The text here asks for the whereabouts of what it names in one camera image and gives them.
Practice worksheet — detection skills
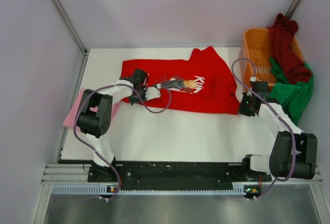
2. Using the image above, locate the red teddy bear t-shirt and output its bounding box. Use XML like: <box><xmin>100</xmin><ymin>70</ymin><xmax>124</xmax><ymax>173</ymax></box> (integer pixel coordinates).
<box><xmin>121</xmin><ymin>46</ymin><xmax>240</xmax><ymax>115</ymax></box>

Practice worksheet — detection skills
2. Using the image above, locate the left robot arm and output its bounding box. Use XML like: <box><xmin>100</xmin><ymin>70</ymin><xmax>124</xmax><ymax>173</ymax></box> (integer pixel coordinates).
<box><xmin>74</xmin><ymin>69</ymin><xmax>160</xmax><ymax>181</ymax></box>

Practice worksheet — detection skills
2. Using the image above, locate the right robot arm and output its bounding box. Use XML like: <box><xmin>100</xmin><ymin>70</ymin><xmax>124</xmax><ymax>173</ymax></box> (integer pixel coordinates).
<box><xmin>239</xmin><ymin>77</ymin><xmax>318</xmax><ymax>181</ymax></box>

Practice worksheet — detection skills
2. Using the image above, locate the green t-shirt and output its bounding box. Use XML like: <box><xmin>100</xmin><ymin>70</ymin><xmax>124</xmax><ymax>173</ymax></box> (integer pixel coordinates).
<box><xmin>269</xmin><ymin>57</ymin><xmax>314</xmax><ymax>124</ymax></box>

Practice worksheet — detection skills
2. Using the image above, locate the orange plastic basket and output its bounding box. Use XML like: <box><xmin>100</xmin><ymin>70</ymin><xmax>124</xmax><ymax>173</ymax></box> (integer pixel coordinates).
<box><xmin>238</xmin><ymin>27</ymin><xmax>305</xmax><ymax>93</ymax></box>

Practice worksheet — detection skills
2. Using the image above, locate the dark red t-shirt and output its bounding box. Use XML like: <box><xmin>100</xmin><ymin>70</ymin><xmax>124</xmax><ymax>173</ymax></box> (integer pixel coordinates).
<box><xmin>268</xmin><ymin>13</ymin><xmax>312</xmax><ymax>84</ymax></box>

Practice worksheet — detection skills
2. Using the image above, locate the folded pink t-shirt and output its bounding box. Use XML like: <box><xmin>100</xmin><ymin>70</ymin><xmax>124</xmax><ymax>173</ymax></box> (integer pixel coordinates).
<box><xmin>62</xmin><ymin>88</ymin><xmax>122</xmax><ymax>132</ymax></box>

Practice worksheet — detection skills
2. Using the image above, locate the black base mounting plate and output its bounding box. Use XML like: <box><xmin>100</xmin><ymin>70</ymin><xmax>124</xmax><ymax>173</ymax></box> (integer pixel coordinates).
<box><xmin>88</xmin><ymin>161</ymin><xmax>271</xmax><ymax>190</ymax></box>

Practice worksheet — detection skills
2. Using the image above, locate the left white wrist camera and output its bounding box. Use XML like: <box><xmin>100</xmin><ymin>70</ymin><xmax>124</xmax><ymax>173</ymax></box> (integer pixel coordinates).
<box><xmin>144</xmin><ymin>86</ymin><xmax>161</xmax><ymax>101</ymax></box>

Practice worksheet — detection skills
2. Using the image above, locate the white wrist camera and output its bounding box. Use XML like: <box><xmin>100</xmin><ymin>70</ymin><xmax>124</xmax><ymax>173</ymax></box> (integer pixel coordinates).
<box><xmin>250</xmin><ymin>76</ymin><xmax>257</xmax><ymax>82</ymax></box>
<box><xmin>144</xmin><ymin>86</ymin><xmax>161</xmax><ymax>101</ymax></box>

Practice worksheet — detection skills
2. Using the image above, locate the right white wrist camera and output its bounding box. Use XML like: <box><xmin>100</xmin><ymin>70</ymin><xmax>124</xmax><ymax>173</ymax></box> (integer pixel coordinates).
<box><xmin>250</xmin><ymin>76</ymin><xmax>257</xmax><ymax>82</ymax></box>

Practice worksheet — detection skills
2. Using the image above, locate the aluminium frame rail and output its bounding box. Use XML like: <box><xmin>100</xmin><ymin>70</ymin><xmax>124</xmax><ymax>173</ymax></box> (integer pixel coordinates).
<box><xmin>42</xmin><ymin>164</ymin><xmax>323</xmax><ymax>185</ymax></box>

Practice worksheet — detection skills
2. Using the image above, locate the left corner aluminium post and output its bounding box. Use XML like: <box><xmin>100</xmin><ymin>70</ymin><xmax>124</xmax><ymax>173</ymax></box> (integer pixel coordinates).
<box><xmin>51</xmin><ymin>0</ymin><xmax>87</xmax><ymax>55</ymax></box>

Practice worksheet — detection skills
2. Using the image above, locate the grey slotted cable duct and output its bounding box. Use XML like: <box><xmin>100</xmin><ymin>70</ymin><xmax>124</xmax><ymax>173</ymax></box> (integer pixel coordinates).
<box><xmin>52</xmin><ymin>184</ymin><xmax>246</xmax><ymax>196</ymax></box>

